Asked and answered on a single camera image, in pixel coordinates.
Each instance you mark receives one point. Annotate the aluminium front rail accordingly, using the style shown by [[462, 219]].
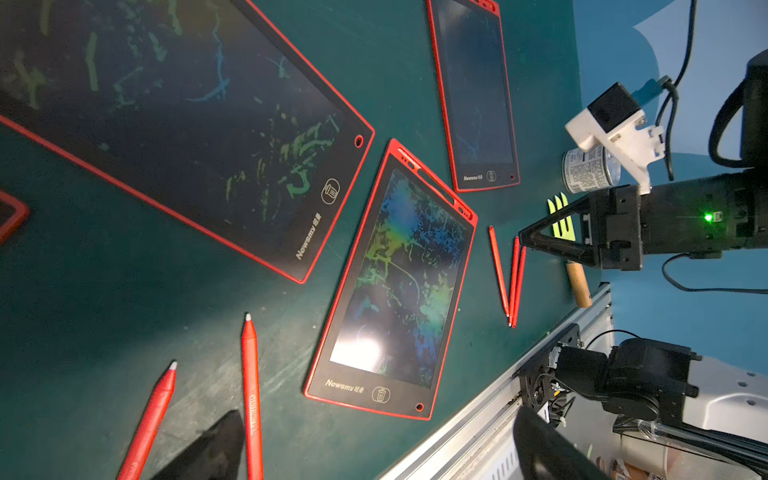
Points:
[[477, 442]]

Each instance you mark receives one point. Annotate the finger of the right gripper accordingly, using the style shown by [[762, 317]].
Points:
[[539, 235]]

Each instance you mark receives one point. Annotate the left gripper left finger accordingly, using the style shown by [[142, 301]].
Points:
[[215, 454]]

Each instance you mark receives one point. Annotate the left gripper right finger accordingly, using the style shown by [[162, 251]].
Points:
[[545, 454]]

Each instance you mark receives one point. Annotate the red stylus right pair inner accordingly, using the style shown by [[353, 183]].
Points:
[[513, 282]]

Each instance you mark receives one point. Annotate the red stylus right pair outer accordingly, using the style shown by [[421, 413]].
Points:
[[519, 278]]

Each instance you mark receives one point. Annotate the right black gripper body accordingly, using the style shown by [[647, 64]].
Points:
[[702, 216]]

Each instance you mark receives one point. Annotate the colourful scribble red writing tablet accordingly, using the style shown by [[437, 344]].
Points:
[[385, 339]]

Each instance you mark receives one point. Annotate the green garden fork wooden handle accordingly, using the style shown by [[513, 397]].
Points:
[[563, 229]]

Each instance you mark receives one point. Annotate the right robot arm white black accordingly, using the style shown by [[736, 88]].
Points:
[[694, 400]]

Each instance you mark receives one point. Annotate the red stylus pair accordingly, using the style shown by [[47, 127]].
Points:
[[513, 282], [519, 278]]

